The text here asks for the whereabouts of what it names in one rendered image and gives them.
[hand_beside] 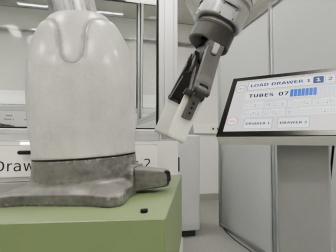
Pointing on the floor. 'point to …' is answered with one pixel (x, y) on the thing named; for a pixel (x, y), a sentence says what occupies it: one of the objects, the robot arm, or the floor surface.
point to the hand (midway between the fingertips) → (169, 130)
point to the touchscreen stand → (304, 198)
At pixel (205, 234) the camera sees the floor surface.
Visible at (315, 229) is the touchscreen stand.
